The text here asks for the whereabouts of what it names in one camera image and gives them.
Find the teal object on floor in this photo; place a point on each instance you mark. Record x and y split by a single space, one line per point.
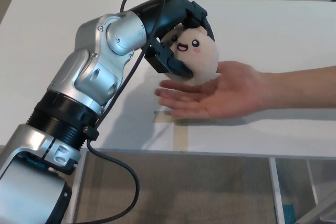
289 214

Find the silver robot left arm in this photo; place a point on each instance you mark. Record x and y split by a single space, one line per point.
89 77

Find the thin white table leg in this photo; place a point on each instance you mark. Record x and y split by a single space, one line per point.
312 184

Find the person's bare hand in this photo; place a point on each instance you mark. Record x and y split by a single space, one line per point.
231 95

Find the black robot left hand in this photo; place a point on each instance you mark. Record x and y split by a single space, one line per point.
162 11

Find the person's bare forearm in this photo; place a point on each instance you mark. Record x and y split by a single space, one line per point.
302 90

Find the pink dumpling plush toy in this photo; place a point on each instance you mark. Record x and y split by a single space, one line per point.
202 58

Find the beige vertical tape strip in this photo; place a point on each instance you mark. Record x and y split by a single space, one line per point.
180 137

